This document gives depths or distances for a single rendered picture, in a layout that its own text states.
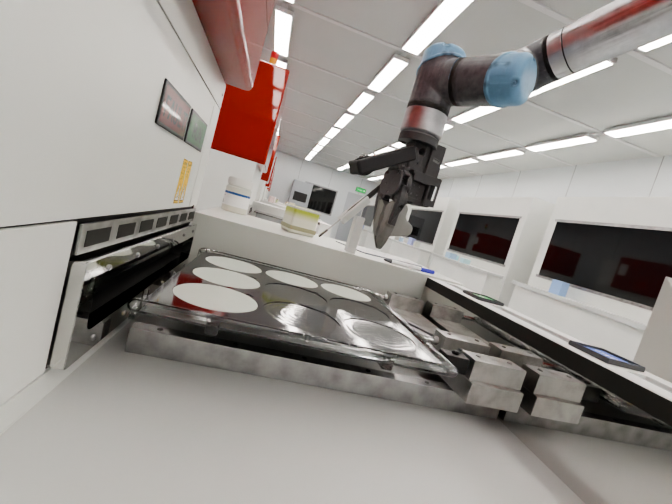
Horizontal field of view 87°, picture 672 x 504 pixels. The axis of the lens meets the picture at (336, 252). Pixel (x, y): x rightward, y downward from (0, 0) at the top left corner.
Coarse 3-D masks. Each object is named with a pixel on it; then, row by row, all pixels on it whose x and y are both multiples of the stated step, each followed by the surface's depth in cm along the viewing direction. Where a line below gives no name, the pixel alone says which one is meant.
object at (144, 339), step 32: (160, 352) 41; (192, 352) 42; (224, 352) 42; (256, 352) 43; (288, 352) 46; (320, 384) 45; (352, 384) 46; (384, 384) 47; (416, 384) 48; (480, 416) 50
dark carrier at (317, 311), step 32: (224, 256) 69; (160, 288) 41; (256, 288) 52; (288, 288) 59; (320, 288) 65; (352, 288) 75; (256, 320) 39; (288, 320) 43; (320, 320) 46; (352, 320) 51; (384, 320) 56; (416, 352) 44
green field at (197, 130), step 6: (192, 120) 51; (198, 120) 55; (192, 126) 52; (198, 126) 56; (204, 126) 60; (192, 132) 53; (198, 132) 57; (204, 132) 61; (192, 138) 54; (198, 138) 58; (198, 144) 59
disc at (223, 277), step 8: (200, 272) 52; (208, 272) 54; (216, 272) 55; (224, 272) 57; (232, 272) 58; (208, 280) 49; (216, 280) 51; (224, 280) 52; (232, 280) 53; (240, 280) 55; (248, 280) 56; (248, 288) 51
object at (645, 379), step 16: (464, 288) 81; (512, 320) 54; (528, 320) 59; (544, 336) 48; (560, 336) 52; (576, 352) 43; (608, 368) 39; (624, 368) 41; (640, 384) 35; (656, 384) 39
